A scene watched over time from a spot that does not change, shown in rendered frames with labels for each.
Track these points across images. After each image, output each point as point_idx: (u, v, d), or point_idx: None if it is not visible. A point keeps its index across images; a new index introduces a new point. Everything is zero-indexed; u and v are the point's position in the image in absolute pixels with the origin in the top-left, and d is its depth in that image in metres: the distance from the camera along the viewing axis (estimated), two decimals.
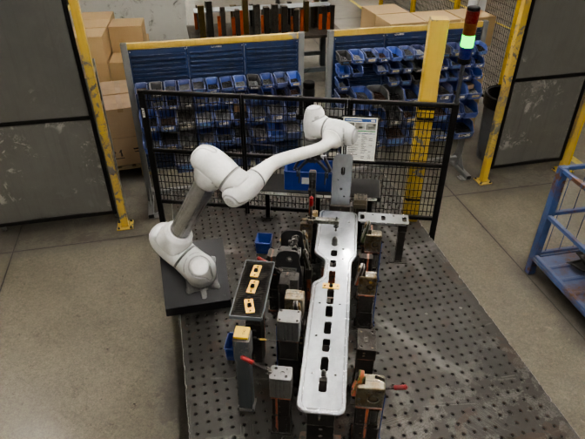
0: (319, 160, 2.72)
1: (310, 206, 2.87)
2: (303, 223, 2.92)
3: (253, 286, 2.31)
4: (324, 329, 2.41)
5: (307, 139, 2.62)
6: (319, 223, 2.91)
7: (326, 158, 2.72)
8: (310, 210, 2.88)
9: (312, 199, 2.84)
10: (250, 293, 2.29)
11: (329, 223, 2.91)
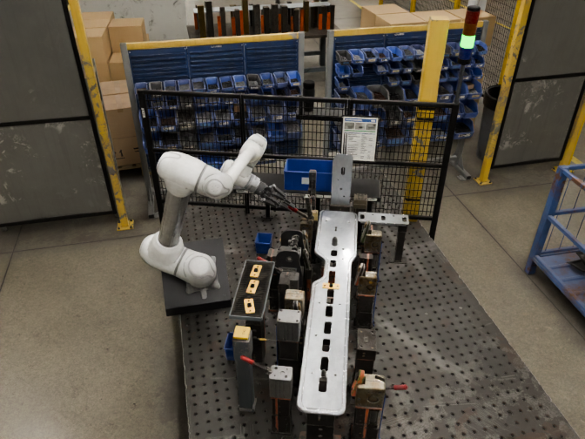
0: (273, 192, 2.86)
1: (297, 212, 2.90)
2: (303, 223, 2.92)
3: (253, 286, 2.31)
4: (324, 329, 2.41)
5: (245, 188, 2.82)
6: (311, 213, 2.88)
7: (277, 187, 2.84)
8: (300, 214, 2.91)
9: (290, 207, 2.88)
10: (250, 293, 2.29)
11: (309, 205, 2.85)
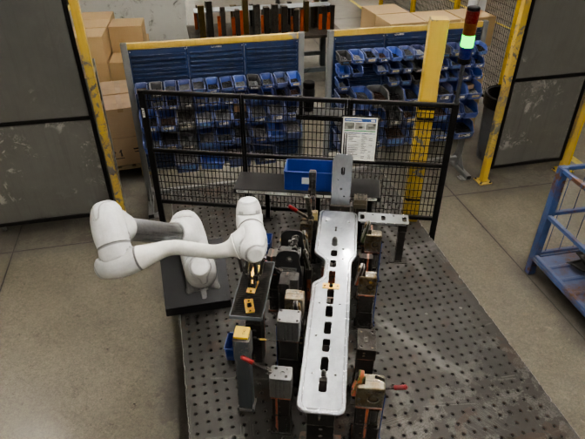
0: None
1: (297, 212, 2.90)
2: (303, 223, 2.92)
3: (253, 286, 2.31)
4: (324, 329, 2.41)
5: None
6: (311, 213, 2.88)
7: (264, 260, 2.24)
8: (300, 214, 2.91)
9: (290, 207, 2.88)
10: (250, 293, 2.29)
11: (309, 205, 2.85)
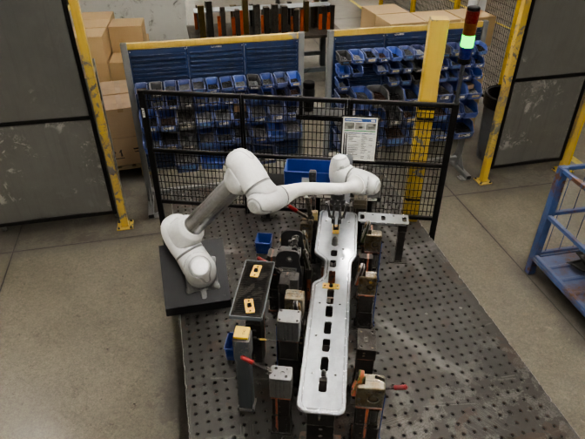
0: (340, 205, 2.86)
1: (297, 212, 2.90)
2: (303, 223, 2.92)
3: (337, 228, 2.93)
4: (324, 329, 2.41)
5: None
6: (311, 213, 2.88)
7: (346, 206, 2.86)
8: (300, 214, 2.91)
9: (290, 207, 2.88)
10: (335, 233, 2.91)
11: (309, 205, 2.85)
